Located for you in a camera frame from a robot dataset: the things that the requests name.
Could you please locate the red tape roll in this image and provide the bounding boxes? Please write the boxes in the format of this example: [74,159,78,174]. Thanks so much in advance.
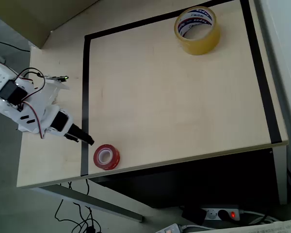
[93,144,121,171]

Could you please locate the yellow packing tape roll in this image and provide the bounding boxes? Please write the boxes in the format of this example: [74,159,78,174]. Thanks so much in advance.
[174,6,221,56]

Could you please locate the grey metal desk foot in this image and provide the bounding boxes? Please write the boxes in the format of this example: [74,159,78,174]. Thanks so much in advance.
[30,184,144,223]

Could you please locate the small white power strip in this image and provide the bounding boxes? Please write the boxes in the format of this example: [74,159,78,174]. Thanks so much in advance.
[156,223,181,233]

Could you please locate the black power adapter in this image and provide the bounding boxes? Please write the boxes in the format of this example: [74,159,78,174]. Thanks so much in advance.
[181,205,208,226]

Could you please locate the black round plug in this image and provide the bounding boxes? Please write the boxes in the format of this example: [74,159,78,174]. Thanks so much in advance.
[217,209,230,221]

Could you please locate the grey desk side leg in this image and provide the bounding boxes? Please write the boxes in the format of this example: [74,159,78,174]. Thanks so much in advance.
[271,145,289,206]

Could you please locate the printed paper sheet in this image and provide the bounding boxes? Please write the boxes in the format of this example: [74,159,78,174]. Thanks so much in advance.
[209,218,291,233]

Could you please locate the white camera mount green LED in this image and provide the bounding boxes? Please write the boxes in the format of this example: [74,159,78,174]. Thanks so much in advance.
[43,75,70,91]

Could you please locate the tangled black floor cables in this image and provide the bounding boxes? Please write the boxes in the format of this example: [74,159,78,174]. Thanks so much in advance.
[54,179,103,233]

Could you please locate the thin black cable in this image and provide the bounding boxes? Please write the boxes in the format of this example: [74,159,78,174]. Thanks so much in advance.
[0,38,31,52]

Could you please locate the white power strip red switch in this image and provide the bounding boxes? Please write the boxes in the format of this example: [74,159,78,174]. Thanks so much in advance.
[200,205,241,222]

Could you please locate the white power cable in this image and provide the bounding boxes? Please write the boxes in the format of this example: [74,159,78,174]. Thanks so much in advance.
[239,209,280,225]

